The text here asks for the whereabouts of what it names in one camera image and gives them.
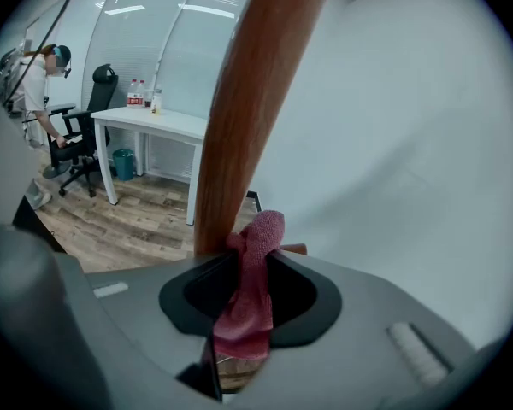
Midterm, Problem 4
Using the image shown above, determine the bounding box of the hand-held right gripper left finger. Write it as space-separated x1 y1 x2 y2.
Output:
0 220 241 410

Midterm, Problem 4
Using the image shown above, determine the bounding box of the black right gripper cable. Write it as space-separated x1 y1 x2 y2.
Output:
2 0 93 106

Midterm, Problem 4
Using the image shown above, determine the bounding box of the red cloth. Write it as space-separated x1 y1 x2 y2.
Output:
211 210 286 361

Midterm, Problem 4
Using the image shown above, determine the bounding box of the wooden coat rack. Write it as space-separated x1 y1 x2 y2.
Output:
193 0 339 258

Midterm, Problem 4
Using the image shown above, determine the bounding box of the black office chair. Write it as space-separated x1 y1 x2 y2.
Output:
45 63 120 199

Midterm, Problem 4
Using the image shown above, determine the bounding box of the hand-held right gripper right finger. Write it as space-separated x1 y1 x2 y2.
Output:
221 251 513 410

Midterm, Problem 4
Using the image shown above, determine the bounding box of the white table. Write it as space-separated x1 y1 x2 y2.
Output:
89 107 209 226

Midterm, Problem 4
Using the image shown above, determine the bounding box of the teal waste bin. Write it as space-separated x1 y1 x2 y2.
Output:
112 149 136 182

